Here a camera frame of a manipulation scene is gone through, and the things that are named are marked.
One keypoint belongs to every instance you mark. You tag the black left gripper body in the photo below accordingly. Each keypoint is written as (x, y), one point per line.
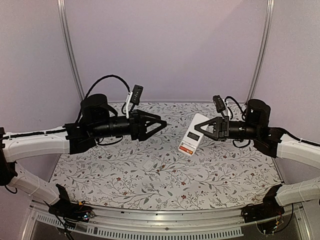
(105, 130)

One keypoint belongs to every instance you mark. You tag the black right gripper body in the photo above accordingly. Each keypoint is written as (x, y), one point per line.
(222, 128)

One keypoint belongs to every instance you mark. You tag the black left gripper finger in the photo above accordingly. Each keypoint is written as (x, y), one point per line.
(150, 128)
(146, 116)

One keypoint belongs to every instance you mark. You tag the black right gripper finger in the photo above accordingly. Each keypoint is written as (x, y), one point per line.
(215, 135)
(204, 125)

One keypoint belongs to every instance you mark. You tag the white remote control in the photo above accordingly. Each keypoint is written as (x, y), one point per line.
(192, 138)

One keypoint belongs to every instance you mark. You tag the white battery cover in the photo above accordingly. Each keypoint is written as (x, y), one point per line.
(148, 165)

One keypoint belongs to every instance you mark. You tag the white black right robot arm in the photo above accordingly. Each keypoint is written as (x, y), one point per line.
(275, 142)

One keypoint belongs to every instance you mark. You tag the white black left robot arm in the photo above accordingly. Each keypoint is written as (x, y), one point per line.
(99, 120)

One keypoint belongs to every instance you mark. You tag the floral patterned table mat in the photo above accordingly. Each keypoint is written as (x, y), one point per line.
(218, 167)

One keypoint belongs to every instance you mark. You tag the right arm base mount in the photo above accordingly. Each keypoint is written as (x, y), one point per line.
(267, 209)

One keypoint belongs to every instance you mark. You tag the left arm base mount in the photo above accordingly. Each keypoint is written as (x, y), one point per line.
(75, 212)

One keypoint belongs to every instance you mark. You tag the right aluminium frame post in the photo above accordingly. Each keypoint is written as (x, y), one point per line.
(270, 4)

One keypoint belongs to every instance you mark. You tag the aluminium frame post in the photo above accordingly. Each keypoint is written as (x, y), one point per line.
(270, 4)
(61, 6)

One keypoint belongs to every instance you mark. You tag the left aluminium frame post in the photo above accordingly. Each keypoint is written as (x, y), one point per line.
(61, 6)

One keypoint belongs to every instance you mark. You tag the aluminium front rail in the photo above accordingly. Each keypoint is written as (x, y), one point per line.
(171, 215)

